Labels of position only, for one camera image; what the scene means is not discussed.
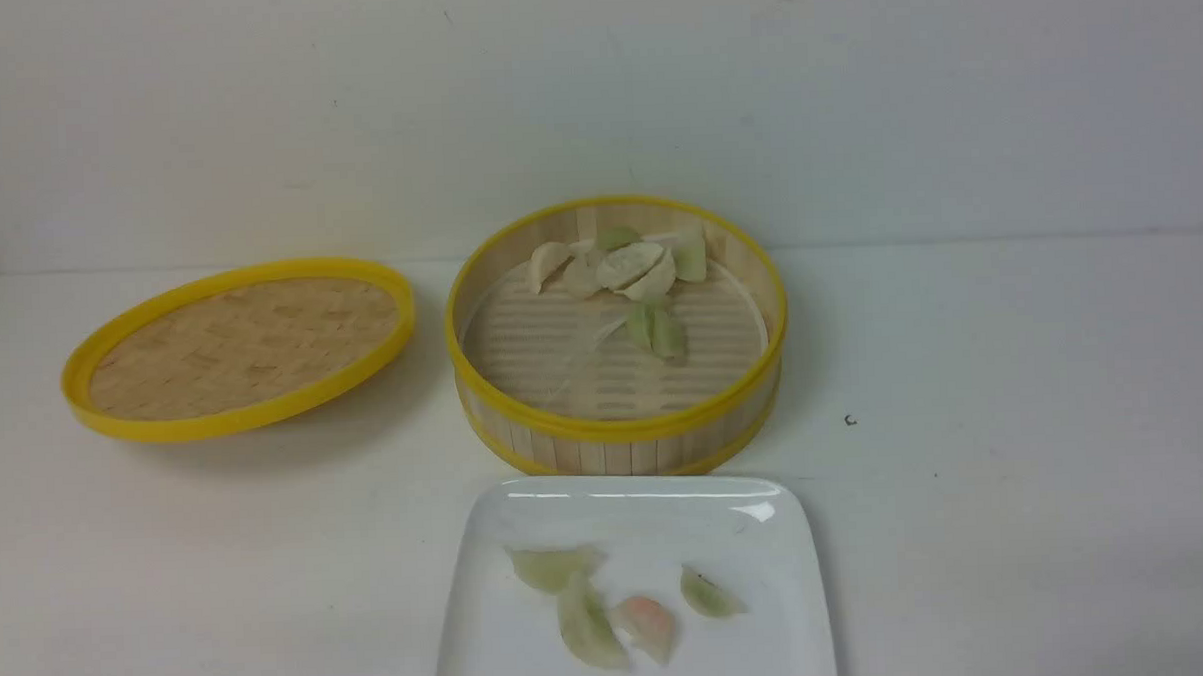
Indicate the green dumpling on plate left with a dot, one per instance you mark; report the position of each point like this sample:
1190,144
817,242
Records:
548,571

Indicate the green dumpling on plate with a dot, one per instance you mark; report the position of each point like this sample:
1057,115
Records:
585,629
706,597
548,571

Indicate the white square plate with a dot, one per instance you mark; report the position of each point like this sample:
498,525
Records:
750,536

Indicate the green dumpling on plate right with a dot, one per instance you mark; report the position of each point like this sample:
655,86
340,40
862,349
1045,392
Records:
706,597

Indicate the green dumpling on plate centre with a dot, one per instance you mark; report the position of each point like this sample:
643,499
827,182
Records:
585,629

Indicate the pink dumpling on plate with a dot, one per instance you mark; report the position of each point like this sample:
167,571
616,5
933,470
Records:
650,626

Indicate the yellow rimmed bamboo steamer basket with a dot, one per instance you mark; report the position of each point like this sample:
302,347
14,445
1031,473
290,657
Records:
695,440

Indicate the white dumpling small left-centre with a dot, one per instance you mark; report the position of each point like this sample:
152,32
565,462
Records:
579,277

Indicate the white dumpling centre large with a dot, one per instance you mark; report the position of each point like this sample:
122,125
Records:
643,272

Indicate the white dumpling far left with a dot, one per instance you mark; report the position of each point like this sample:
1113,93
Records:
545,260

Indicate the green dumpling steamer back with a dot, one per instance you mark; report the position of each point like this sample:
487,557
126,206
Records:
616,237

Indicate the pale green dumpling steamer right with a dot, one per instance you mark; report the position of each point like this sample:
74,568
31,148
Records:
691,255

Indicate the yellow rimmed bamboo steamer lid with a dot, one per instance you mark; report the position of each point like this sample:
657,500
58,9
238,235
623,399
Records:
239,350

